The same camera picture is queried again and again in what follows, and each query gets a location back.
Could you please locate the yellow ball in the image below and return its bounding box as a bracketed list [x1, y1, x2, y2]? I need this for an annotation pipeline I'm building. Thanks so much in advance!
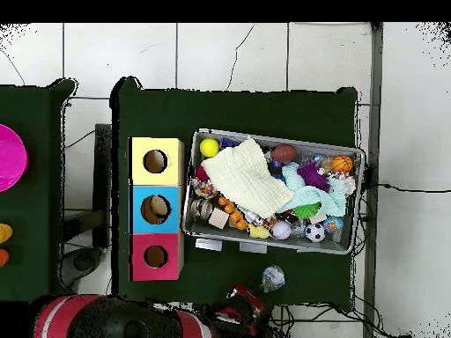
[199, 137, 220, 158]

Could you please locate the green spiky ball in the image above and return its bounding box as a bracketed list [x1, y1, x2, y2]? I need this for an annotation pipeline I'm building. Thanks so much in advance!
[293, 202, 322, 220]

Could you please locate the white ball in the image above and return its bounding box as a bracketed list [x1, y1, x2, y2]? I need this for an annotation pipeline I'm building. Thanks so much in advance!
[270, 220, 293, 240]

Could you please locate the purple spiky toy with eyes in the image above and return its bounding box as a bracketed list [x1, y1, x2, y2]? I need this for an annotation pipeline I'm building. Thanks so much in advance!
[296, 160, 331, 192]

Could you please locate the clear plastic packet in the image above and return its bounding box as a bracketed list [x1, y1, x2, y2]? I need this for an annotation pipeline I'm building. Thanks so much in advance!
[260, 265, 286, 293]

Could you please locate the dark green side table cloth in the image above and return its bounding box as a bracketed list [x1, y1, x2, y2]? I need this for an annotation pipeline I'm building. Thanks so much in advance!
[0, 78, 80, 306]

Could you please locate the mint green cloth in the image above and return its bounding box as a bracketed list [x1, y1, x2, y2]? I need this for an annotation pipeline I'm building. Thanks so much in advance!
[281, 163, 358, 219]

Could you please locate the clear mesh bin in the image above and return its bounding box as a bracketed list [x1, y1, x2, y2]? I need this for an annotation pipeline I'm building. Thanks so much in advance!
[180, 128, 367, 255]

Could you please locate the black cable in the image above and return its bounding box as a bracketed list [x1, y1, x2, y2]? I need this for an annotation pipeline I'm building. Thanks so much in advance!
[362, 182, 451, 195]

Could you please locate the magenta plate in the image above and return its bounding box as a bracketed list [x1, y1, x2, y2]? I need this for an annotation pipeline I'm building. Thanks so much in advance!
[0, 123, 29, 193]

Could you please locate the small soccer ball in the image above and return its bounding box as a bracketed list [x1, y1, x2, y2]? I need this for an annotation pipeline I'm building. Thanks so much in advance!
[304, 221, 327, 244]

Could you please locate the orange toy basketball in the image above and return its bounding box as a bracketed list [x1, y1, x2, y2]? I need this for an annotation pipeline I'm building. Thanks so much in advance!
[331, 154, 354, 174]

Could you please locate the brown toy football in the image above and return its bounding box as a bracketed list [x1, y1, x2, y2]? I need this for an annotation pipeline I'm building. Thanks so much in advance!
[270, 143, 298, 164]

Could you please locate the small wooden block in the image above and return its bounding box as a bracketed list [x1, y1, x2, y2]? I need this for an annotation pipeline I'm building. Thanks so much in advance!
[207, 209, 230, 230]

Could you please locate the cream yellow cloth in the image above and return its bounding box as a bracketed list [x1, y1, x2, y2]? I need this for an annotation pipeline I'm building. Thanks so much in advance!
[200, 136, 296, 220]

